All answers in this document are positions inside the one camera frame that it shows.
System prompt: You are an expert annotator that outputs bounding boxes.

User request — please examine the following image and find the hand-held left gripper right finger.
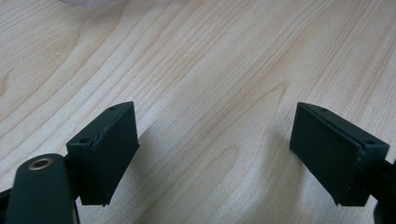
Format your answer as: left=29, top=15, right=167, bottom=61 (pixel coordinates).
left=289, top=102, right=390, bottom=207

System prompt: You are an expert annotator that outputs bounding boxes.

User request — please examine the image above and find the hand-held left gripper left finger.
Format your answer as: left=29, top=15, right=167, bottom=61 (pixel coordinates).
left=65, top=101, right=140, bottom=207

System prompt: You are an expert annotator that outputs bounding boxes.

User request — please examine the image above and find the purple plastic bag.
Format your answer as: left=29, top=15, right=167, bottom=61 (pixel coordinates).
left=59, top=0, right=122, bottom=7

